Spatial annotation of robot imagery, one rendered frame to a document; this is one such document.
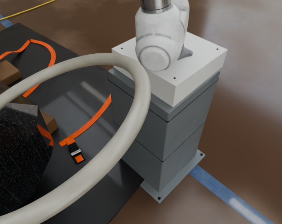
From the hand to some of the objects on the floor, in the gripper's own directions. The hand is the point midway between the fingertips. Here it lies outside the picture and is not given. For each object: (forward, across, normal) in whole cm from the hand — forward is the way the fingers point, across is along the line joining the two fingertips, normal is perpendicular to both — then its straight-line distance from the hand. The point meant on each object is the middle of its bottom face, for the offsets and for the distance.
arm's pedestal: (-45, +145, -61) cm, 164 cm away
